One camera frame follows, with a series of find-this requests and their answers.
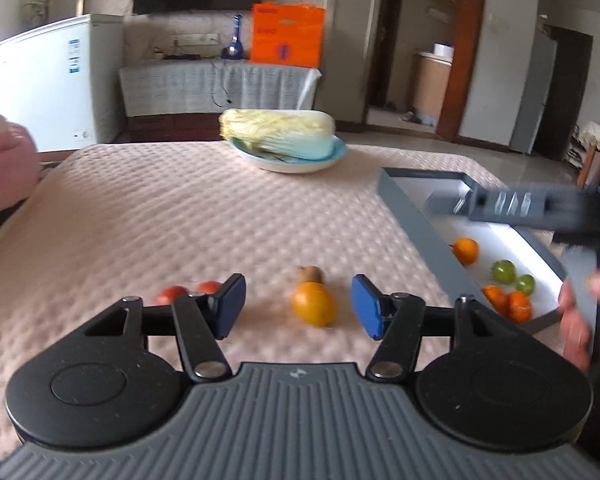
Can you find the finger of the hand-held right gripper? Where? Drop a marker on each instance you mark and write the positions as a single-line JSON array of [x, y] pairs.
[[447, 205]]

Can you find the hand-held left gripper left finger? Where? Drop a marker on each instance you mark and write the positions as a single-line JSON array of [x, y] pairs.
[[230, 305]]

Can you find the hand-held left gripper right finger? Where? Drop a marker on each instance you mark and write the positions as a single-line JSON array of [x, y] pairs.
[[367, 307]]

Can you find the red apple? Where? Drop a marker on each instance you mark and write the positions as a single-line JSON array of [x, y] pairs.
[[171, 294], [209, 287]]

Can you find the grey box with white inside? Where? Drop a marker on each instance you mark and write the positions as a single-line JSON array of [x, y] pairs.
[[410, 222]]

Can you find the orange mandarin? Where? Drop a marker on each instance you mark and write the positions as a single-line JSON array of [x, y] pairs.
[[520, 307], [465, 251], [495, 297]]

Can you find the yellow-orange tomato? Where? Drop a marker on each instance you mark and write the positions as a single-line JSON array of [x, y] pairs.
[[314, 303]]

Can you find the small brown kiwi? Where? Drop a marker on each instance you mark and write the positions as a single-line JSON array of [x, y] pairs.
[[311, 274]]

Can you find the green tomato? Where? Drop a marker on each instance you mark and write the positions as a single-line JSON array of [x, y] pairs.
[[503, 270]]

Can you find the green lime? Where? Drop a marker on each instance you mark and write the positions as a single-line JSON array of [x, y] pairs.
[[525, 284]]

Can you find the person's right hand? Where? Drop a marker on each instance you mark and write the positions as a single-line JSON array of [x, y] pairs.
[[577, 335]]

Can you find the table with lace cloth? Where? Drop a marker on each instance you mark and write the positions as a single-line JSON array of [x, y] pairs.
[[597, 140]]

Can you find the grey slipper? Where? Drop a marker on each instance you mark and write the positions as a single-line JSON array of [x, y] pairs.
[[411, 116]]

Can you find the wooden kitchen cabinet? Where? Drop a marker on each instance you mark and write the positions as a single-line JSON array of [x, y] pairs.
[[430, 87]]

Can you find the beige quilted table cover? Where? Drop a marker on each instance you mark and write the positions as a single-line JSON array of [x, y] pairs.
[[155, 210]]

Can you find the white and blue plate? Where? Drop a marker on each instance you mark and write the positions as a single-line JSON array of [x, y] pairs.
[[290, 165]]

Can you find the white pot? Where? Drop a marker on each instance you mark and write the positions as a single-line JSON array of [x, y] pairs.
[[444, 50]]

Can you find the napa cabbage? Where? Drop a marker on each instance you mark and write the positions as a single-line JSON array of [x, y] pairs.
[[275, 130]]

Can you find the dark wooden tv cabinet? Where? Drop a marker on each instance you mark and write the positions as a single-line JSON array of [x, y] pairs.
[[175, 127]]

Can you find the grey checked cloth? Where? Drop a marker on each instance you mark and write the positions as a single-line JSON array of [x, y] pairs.
[[175, 87]]

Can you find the orange gift box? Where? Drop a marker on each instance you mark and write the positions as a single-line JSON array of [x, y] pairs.
[[287, 35]]

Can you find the black power strip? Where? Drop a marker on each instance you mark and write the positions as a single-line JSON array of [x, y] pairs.
[[180, 55]]

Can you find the blue glass bottle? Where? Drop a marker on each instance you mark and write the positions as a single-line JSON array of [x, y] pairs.
[[232, 50]]

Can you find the pink fluffy garment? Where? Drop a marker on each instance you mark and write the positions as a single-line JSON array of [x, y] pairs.
[[5, 170]]

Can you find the white chest freezer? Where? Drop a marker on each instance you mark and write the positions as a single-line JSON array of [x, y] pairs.
[[40, 85]]

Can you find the white wall socket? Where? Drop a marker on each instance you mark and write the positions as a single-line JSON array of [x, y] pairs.
[[195, 38]]

